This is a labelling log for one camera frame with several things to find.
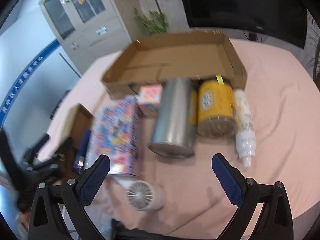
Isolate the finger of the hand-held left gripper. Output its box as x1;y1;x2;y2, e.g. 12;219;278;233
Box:
24;134;50;164
41;137;73;174

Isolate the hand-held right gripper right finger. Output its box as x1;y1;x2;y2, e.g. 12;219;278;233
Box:
211;153;293;240

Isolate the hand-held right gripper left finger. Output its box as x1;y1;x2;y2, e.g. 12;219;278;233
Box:
29;154;111;240

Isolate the colourful printed box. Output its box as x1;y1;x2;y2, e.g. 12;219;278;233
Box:
85;95;140;177

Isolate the white handheld fan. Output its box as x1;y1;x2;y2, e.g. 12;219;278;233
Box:
110;174;165;212

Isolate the white spray bottle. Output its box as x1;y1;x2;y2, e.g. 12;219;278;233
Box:
233;89;256;168

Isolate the yellow label jar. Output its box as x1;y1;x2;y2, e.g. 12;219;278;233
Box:
196;74;239;138

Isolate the silver metal can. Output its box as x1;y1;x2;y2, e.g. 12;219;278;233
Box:
148;78;196;159

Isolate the pastel pink box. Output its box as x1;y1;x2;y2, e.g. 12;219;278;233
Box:
137;84;164;117

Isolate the shallow cardboard box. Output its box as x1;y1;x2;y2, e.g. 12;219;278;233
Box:
101;31;248;100

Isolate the blue plastic tool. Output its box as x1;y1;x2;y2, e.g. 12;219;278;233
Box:
72;129;91;173

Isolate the small cardboard box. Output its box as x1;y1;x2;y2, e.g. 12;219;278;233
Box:
64;103;95;155

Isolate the grey metal cabinet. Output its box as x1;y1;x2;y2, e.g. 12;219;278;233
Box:
39;0;132;72

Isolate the green leafy plant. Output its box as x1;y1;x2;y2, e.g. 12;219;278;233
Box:
110;0;177;36

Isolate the black television screen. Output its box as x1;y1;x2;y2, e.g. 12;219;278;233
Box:
176;0;308;49

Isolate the blue wall banner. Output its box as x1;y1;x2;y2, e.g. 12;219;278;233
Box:
0;40;60;128

